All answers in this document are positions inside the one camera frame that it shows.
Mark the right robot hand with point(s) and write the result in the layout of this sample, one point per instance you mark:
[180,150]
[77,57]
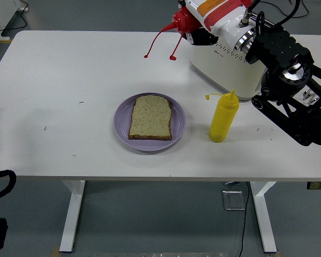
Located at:
[222,16]

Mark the red squeeze bottle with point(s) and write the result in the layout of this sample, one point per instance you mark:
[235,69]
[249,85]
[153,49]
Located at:
[186,20]

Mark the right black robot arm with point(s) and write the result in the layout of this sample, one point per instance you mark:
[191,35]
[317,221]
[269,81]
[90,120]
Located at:
[283,48]

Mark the bread slice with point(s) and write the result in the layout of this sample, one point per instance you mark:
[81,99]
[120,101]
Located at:
[151,117]

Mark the cream and chrome toaster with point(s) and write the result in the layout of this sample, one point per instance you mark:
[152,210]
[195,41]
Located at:
[216,69]

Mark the yellow squeeze bottle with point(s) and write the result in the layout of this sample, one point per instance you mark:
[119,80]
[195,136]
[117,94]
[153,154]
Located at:
[222,120]

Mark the white equipment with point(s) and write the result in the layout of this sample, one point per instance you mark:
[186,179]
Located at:
[0,16]

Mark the metal toast rack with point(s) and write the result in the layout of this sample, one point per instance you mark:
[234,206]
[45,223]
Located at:
[309,96]

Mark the white table leg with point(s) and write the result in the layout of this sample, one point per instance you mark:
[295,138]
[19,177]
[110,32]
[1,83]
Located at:
[264,214]
[72,214]

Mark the purple plate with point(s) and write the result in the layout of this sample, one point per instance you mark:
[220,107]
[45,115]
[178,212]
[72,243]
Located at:
[149,144]

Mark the metal floor socket plate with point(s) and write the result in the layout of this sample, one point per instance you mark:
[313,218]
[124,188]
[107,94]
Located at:
[233,200]

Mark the black table control panel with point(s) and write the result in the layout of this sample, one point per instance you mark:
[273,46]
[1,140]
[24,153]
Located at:
[319,185]

